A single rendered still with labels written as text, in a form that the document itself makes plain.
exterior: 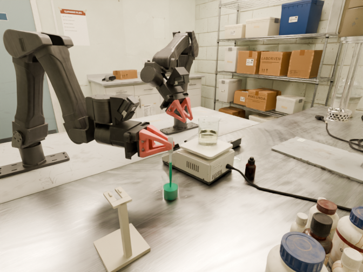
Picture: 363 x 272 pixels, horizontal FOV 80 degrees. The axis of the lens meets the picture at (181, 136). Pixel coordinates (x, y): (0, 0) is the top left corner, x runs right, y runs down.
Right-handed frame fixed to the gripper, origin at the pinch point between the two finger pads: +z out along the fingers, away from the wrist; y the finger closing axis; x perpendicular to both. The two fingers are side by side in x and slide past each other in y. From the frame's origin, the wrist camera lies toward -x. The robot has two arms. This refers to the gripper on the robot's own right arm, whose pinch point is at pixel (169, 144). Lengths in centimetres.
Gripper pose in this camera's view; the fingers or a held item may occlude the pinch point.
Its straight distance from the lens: 51.2
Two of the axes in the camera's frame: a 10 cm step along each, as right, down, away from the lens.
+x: -0.3, 9.3, 3.7
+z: 9.4, 1.5, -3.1
